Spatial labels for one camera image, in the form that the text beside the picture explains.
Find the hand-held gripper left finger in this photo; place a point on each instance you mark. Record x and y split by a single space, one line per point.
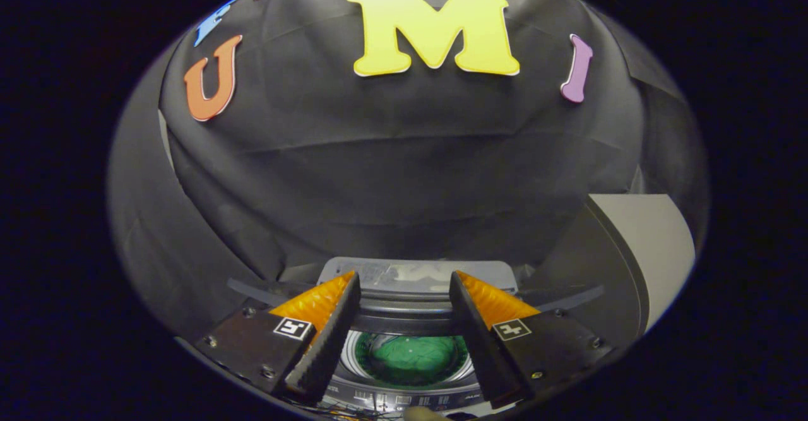
328 339

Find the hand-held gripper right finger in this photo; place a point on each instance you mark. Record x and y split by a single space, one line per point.
480 339

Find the green polo shirt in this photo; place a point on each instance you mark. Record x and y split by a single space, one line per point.
410 358

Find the grey washing machine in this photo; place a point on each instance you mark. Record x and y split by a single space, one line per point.
410 276

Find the black backdrop cloth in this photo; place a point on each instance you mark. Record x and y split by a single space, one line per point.
391 168
675 143

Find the grey cabinet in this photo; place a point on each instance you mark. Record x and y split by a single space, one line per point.
650 244

